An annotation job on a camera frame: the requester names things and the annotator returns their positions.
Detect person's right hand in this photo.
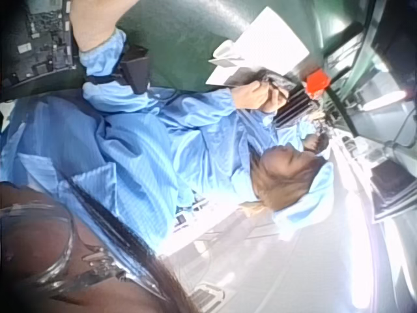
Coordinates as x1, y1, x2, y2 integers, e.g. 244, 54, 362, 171
70, 0, 139, 52

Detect black wrist band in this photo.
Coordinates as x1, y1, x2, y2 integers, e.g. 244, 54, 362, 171
86, 44, 151, 96

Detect open laptop with circuit board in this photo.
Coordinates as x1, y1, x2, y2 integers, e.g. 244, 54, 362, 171
0, 0, 81, 96

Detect green table mat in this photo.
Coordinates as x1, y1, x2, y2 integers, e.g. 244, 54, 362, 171
112, 0, 326, 96

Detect white paper sheets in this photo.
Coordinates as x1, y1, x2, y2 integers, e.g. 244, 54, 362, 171
207, 6, 311, 88

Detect red box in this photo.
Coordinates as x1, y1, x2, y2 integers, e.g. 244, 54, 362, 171
305, 68, 332, 101

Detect black monitor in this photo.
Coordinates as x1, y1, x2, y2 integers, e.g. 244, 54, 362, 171
366, 0, 417, 97

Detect black laptop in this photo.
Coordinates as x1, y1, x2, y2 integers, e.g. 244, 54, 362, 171
369, 158, 417, 223

